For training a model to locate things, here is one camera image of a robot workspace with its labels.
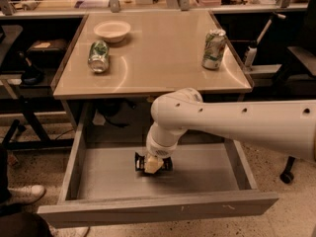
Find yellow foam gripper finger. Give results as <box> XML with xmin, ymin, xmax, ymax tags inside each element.
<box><xmin>144</xmin><ymin>154</ymin><xmax>164</xmax><ymax>174</ymax></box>

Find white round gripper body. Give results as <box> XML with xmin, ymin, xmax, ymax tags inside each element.
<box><xmin>146</xmin><ymin>134</ymin><xmax>178</xmax><ymax>159</ymax></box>

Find black rxbar chocolate wrapper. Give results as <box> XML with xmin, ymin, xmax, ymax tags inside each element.
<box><xmin>134</xmin><ymin>153</ymin><xmax>173</xmax><ymax>173</ymax></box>

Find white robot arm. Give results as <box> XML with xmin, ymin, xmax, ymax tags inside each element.
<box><xmin>144</xmin><ymin>88</ymin><xmax>316</xmax><ymax>174</ymax></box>

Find open grey drawer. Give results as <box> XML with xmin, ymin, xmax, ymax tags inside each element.
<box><xmin>37</xmin><ymin>102</ymin><xmax>280</xmax><ymax>229</ymax></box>

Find grey counter cabinet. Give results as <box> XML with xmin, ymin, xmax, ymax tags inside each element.
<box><xmin>52</xmin><ymin>10</ymin><xmax>253</xmax><ymax>124</ymax></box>

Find white sneaker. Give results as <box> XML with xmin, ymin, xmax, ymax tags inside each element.
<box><xmin>49</xmin><ymin>226</ymin><xmax>90</xmax><ymax>237</ymax></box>
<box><xmin>5</xmin><ymin>185</ymin><xmax>46</xmax><ymax>205</ymax></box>

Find green can lying down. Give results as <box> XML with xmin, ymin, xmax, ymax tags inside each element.
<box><xmin>88</xmin><ymin>40</ymin><xmax>110</xmax><ymax>73</ymax></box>

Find green white upright can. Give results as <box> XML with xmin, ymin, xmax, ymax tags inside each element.
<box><xmin>201</xmin><ymin>29</ymin><xmax>226</xmax><ymax>70</ymax></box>

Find white bowl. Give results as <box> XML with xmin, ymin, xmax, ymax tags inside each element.
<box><xmin>94</xmin><ymin>21</ymin><xmax>131</xmax><ymax>43</ymax></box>

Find black box on shelf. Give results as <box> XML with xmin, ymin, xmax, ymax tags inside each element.
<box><xmin>27</xmin><ymin>39</ymin><xmax>68</xmax><ymax>62</ymax></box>

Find black office chair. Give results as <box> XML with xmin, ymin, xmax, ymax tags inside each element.
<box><xmin>279</xmin><ymin>0</ymin><xmax>316</xmax><ymax>185</ymax></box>

